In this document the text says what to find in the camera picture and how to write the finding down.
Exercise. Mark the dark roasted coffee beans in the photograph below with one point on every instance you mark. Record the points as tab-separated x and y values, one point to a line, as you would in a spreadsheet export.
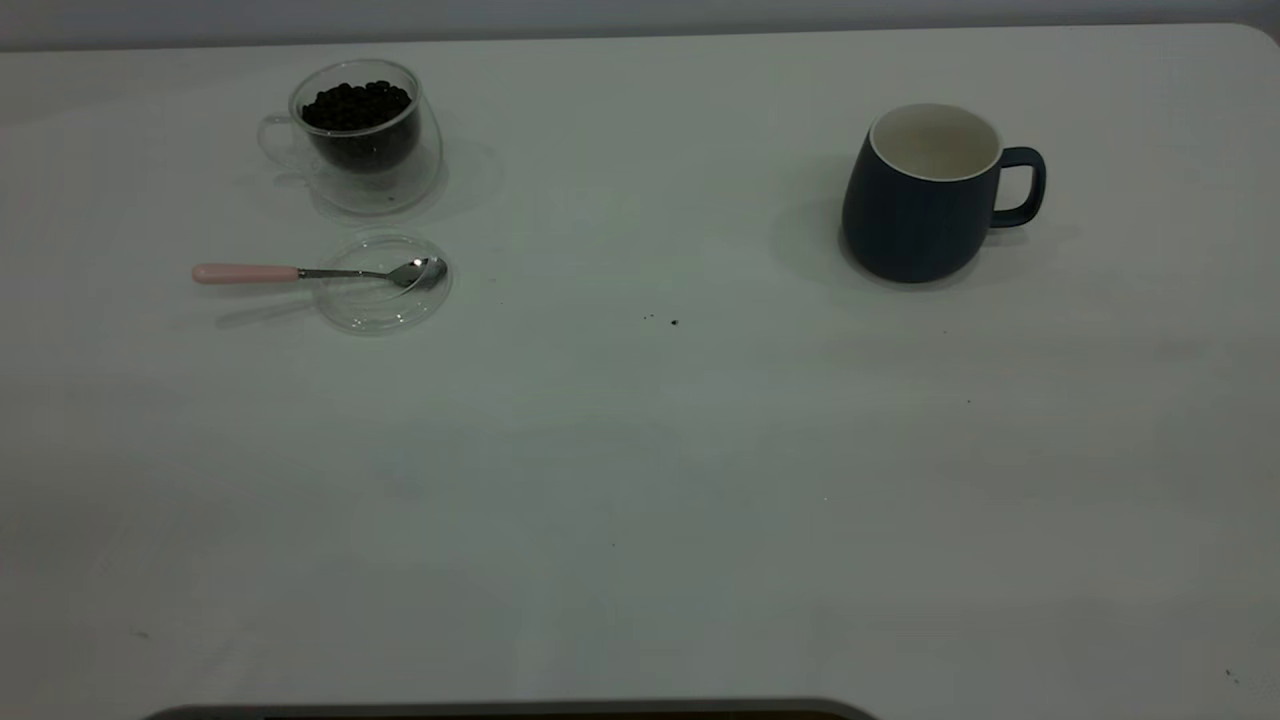
355	110

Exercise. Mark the dark grey-blue ceramic mug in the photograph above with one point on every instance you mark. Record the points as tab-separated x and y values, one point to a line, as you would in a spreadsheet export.
910	220

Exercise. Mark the clear round glass lid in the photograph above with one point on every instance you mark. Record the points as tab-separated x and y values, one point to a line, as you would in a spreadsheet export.
380	310

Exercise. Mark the clear double-wall glass cup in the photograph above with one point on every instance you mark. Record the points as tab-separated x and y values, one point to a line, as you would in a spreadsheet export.
410	190

